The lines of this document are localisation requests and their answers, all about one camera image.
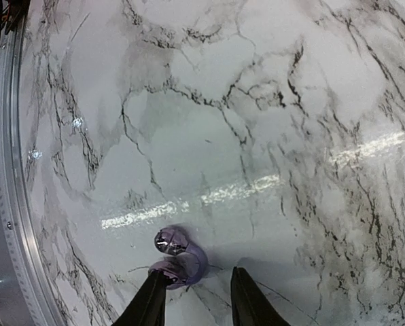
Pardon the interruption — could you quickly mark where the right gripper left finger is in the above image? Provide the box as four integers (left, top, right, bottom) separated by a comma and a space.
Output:
112, 271, 167, 326

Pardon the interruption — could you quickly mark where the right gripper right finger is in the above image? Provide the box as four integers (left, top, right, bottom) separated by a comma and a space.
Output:
230, 267, 289, 326

